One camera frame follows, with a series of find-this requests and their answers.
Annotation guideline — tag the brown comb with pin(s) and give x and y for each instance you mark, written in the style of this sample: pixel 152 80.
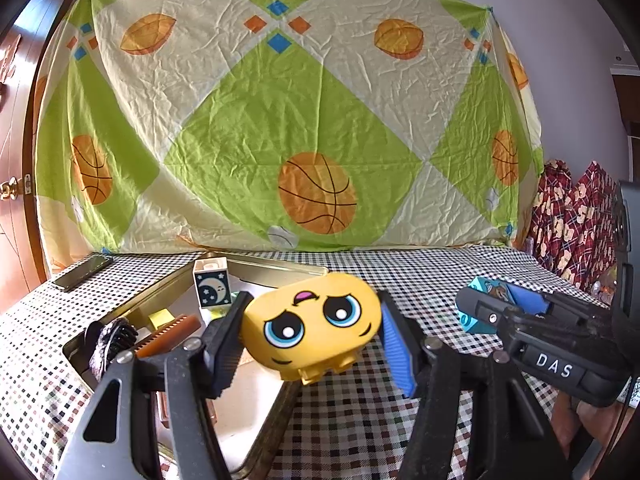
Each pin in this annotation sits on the brown comb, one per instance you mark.
pixel 167 335

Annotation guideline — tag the small yellow box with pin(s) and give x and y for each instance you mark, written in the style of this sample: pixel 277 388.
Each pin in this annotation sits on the small yellow box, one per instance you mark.
pixel 160 320

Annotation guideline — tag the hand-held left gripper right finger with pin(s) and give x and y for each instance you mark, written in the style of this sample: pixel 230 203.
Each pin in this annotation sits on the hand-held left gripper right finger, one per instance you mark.
pixel 400 355

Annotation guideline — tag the yellow face toy block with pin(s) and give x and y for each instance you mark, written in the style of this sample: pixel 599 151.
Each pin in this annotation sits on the yellow face toy block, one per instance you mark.
pixel 310 320

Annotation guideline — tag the blue bear toy block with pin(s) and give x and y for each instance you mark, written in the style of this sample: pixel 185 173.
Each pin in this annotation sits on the blue bear toy block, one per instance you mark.
pixel 477 284

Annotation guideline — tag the basketball print bedsheet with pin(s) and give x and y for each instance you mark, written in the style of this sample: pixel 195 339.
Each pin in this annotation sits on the basketball print bedsheet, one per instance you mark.
pixel 300 110

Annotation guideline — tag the black phone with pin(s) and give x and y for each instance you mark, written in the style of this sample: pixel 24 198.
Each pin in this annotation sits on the black phone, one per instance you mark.
pixel 82 272

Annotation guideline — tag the gold tin box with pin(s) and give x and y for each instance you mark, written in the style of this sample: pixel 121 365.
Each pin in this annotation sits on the gold tin box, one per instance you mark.
pixel 250 410

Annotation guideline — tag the white moon toy block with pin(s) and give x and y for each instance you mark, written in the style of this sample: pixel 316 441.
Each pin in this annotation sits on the white moon toy block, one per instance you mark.
pixel 212 287

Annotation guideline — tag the red bear print cloth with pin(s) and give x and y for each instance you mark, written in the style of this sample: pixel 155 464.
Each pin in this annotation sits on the red bear print cloth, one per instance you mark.
pixel 565 220

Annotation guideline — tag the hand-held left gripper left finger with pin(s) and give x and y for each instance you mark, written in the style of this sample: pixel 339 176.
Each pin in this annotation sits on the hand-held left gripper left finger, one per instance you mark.
pixel 225 345

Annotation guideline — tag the brown wooden door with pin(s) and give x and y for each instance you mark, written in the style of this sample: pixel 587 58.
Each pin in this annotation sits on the brown wooden door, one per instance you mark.
pixel 15 135

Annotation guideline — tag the checked tablecloth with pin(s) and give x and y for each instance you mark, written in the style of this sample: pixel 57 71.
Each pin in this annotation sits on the checked tablecloth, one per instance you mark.
pixel 350 435

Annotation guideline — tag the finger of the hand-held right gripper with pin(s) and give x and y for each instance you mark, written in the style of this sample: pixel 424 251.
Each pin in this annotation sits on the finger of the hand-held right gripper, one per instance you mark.
pixel 482 312
pixel 527 300

